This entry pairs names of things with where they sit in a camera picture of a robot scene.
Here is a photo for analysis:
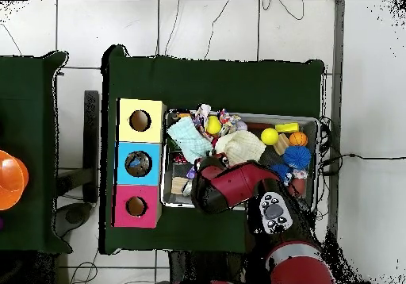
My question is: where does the mint waffle cloth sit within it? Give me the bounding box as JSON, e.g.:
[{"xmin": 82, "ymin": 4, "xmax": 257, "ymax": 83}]
[{"xmin": 167, "ymin": 116, "xmax": 214, "ymax": 164}]

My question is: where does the wooden three-hole box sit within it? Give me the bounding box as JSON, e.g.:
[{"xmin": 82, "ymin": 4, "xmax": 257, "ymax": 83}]
[{"xmin": 112, "ymin": 98, "xmax": 168, "ymax": 228}]

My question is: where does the colourful patterned cloth wad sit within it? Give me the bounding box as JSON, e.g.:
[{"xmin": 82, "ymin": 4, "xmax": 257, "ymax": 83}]
[{"xmin": 217, "ymin": 108, "xmax": 242, "ymax": 136}]

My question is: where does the smooth yellow ball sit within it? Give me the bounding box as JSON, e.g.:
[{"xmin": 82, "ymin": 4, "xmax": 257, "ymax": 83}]
[{"xmin": 260, "ymin": 127, "xmax": 279, "ymax": 146}]

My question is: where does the dark green table cloth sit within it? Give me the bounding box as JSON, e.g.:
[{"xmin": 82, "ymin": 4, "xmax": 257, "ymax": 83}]
[
  {"xmin": 0, "ymin": 51, "xmax": 73, "ymax": 255},
  {"xmin": 99, "ymin": 44, "xmax": 326, "ymax": 259}
]

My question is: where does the large blue spiky ball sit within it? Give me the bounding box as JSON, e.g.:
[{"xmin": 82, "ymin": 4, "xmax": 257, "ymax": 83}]
[{"xmin": 282, "ymin": 145, "xmax": 312, "ymax": 170}]

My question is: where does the small orange basketball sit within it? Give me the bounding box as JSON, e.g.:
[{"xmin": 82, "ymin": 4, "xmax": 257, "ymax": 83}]
[{"xmin": 289, "ymin": 131, "xmax": 308, "ymax": 148}]

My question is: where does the reddish brown ball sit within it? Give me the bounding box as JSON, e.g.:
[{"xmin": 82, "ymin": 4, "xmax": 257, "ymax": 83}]
[{"xmin": 289, "ymin": 178, "xmax": 308, "ymax": 197}]

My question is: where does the black upright panel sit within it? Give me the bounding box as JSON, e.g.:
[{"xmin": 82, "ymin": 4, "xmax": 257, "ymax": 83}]
[{"xmin": 82, "ymin": 90, "xmax": 100, "ymax": 204}]

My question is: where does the grey rounded base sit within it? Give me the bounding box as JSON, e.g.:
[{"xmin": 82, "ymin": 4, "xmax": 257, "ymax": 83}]
[{"xmin": 52, "ymin": 201, "xmax": 94, "ymax": 238}]

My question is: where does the orange round object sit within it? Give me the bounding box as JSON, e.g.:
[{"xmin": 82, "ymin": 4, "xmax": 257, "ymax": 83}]
[{"xmin": 0, "ymin": 149, "xmax": 29, "ymax": 211}]

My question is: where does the shallow wire mesh bin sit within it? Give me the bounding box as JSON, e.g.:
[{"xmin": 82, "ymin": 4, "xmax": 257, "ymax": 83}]
[{"xmin": 160, "ymin": 107, "xmax": 320, "ymax": 214}]

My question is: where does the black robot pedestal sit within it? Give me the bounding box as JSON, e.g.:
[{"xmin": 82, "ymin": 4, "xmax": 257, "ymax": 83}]
[{"xmin": 167, "ymin": 250, "xmax": 251, "ymax": 284}]

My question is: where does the long black cable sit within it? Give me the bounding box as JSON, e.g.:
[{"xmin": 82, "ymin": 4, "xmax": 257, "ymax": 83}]
[{"xmin": 318, "ymin": 152, "xmax": 406, "ymax": 162}]

